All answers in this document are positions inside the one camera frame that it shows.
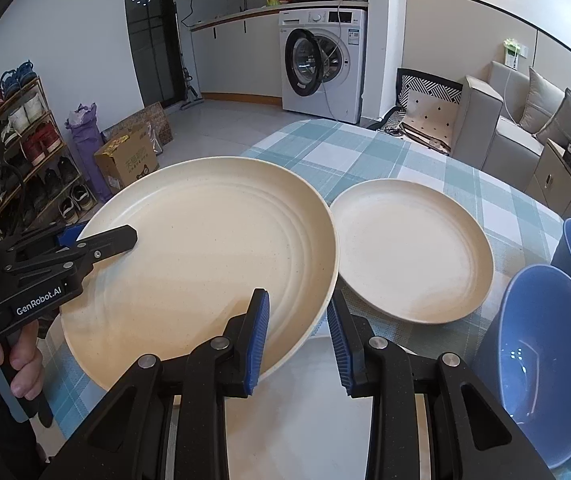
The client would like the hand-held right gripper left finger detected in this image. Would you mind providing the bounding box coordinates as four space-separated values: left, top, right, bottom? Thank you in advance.
40 287 271 480

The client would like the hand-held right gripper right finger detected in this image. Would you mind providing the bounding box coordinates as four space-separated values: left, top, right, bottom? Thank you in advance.
326 292 556 480

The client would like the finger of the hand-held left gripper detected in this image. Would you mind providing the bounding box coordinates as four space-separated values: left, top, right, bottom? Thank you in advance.
2 225 139 279
0 222 87 262

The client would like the large cream plate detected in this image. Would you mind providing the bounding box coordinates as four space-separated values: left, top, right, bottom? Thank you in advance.
60 156 341 391

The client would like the small cream plate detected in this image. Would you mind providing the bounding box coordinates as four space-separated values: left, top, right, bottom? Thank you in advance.
330 179 495 325

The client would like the person's left hand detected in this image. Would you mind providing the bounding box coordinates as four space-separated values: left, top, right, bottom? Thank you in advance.
0 321 46 400

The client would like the cardboard box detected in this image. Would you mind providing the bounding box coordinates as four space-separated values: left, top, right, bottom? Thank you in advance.
94 127 161 191

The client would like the wooden shoe rack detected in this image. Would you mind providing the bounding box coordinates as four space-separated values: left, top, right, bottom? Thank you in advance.
0 75 91 241

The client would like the purple bag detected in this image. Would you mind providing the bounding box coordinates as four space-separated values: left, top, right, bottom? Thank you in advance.
65 102 111 206

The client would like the shoe rack with shoes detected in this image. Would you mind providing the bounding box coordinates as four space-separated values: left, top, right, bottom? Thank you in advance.
0 60 93 226

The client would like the stick vacuum cleaner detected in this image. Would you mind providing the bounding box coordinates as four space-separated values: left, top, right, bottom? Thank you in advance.
179 65 203 111

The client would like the dark glass door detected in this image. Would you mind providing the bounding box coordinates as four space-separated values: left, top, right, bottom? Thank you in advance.
124 0 186 108

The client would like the white kitchen counter cabinet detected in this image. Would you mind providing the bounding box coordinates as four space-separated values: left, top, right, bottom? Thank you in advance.
190 7 286 106

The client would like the white washing machine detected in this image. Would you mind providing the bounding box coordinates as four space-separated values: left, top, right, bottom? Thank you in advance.
278 7 369 125

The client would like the grey sofa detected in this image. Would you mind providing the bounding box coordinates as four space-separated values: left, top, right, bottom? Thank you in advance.
453 60 571 181

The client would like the grey nightstand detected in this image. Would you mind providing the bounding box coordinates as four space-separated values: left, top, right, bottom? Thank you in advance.
525 137 571 221

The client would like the light grey cushion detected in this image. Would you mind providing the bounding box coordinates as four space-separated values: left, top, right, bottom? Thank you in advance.
520 66 566 133

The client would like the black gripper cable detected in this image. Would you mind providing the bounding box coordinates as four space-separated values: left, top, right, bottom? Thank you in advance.
4 160 27 223

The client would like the white charging cable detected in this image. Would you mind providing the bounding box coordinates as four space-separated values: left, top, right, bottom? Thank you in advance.
503 67 521 126

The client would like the white wall socket device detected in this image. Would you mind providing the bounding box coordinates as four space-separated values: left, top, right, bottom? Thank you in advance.
503 37 526 68

